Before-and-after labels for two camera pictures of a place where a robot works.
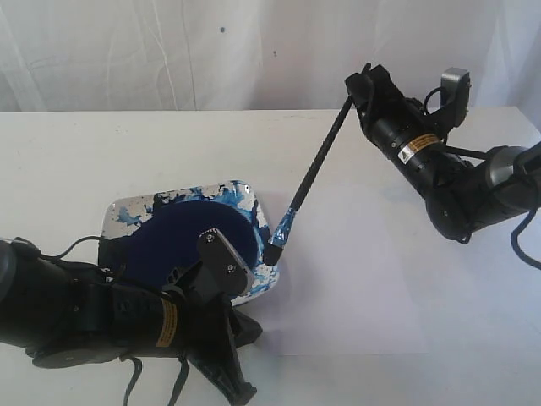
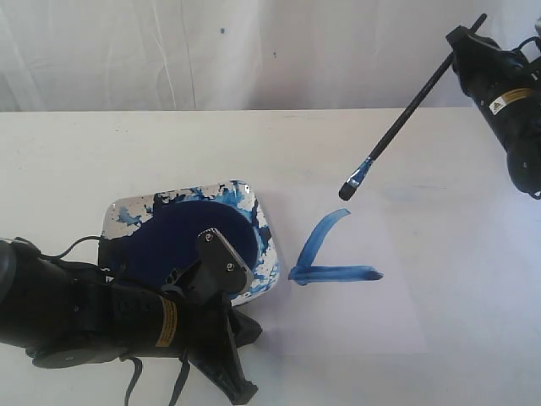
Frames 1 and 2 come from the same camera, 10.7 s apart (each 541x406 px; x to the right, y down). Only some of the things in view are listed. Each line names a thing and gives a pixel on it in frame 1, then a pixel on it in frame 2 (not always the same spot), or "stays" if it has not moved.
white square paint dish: x=149 y=238 stays
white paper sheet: x=353 y=274 stays
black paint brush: x=276 y=243 -> x=352 y=183
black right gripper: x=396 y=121 -> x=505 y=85
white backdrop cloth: x=125 y=56 stays
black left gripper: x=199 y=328 stays
